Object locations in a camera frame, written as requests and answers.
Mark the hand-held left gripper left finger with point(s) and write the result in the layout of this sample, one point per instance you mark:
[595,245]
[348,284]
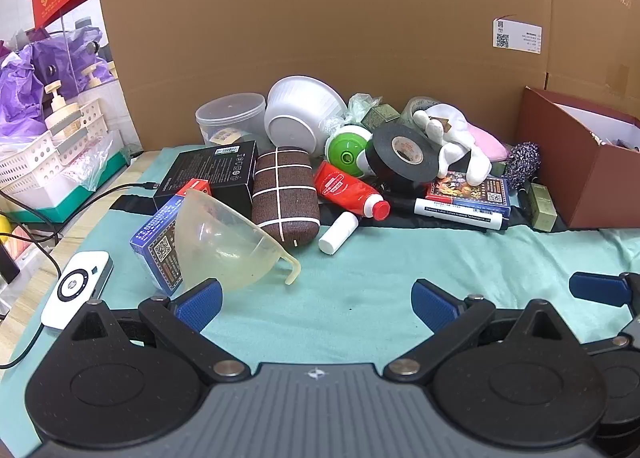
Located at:
[200,302]

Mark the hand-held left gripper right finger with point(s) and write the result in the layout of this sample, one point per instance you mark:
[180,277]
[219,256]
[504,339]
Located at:
[432,305]

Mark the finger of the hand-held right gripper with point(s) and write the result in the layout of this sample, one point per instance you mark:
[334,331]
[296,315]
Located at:
[597,288]

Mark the brown cardboard box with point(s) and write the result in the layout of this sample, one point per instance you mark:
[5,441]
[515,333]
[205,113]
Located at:
[585,178]

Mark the white lip balm stick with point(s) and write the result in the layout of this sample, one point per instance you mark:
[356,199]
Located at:
[337,234]

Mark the blue card box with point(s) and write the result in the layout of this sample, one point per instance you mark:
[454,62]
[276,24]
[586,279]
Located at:
[482,193]
[155,248]

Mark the olive green small box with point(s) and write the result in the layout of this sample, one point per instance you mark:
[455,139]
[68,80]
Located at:
[542,205]

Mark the small red box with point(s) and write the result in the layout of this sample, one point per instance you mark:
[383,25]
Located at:
[194,187]

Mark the white power bank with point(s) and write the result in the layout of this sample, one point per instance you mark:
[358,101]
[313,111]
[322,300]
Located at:
[75,288]

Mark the black product box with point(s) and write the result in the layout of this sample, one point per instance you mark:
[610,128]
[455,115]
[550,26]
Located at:
[210,168]

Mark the brown checked glasses case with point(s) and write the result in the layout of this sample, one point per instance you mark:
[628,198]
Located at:
[285,193]

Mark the black tape roll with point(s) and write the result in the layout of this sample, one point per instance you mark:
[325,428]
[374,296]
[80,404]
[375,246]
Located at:
[387,158]

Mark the green tray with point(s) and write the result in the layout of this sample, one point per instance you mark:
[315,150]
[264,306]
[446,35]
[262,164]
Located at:
[75,198]

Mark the white glove with pink cuff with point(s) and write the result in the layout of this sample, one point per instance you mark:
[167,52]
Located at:
[457,138]

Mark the green and white round gadget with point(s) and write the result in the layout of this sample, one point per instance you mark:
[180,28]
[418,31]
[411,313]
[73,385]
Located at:
[345,150]

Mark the clear round plastic container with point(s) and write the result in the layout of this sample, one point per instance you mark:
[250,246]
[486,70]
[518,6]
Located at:
[225,115]

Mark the grey tape roll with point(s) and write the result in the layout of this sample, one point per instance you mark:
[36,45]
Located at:
[412,105]

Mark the crumpled clear plastic bag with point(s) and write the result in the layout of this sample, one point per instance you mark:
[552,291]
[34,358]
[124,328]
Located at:
[360,108]

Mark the white plastic bowl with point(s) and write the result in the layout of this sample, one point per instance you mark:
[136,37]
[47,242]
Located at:
[300,113]

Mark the white perforated basket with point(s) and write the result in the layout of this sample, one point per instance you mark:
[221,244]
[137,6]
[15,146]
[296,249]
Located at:
[30,153]

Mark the cream pump bottle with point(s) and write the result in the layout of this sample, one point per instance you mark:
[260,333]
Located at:
[92,75]
[62,110]

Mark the white paper label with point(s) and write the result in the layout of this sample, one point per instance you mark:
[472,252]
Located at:
[517,35]

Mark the purple plastic bag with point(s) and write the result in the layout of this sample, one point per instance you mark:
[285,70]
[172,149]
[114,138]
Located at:
[20,93]

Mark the large brown cardboard sheet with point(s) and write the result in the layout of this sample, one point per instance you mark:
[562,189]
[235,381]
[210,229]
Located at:
[350,13]

